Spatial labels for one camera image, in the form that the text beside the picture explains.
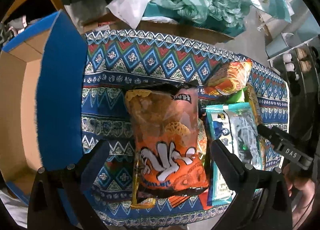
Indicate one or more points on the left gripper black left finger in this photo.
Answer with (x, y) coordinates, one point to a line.
(56, 193)

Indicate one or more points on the yellow snack bar packet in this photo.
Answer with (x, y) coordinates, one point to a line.
(140, 198)

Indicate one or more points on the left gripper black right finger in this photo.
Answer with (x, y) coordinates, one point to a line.
(261, 201)

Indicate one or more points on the green crumpled plastic bag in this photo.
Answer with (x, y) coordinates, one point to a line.
(224, 16)

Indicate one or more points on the grey shoe rack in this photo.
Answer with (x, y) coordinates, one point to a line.
(298, 66)

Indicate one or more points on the right human hand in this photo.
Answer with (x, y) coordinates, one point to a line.
(306, 189)

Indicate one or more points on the green broad bean snack bag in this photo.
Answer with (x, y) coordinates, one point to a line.
(238, 97)

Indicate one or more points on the teal white snack packet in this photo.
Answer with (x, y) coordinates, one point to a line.
(234, 126)

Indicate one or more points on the open cardboard box blue rim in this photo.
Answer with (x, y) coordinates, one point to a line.
(41, 82)

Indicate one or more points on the orange red noodle snack bag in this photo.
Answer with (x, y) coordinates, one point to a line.
(229, 78)

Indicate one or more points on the orange chips snack bag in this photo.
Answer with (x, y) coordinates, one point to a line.
(164, 121)

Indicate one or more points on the blue patterned tablecloth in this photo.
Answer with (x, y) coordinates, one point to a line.
(121, 60)

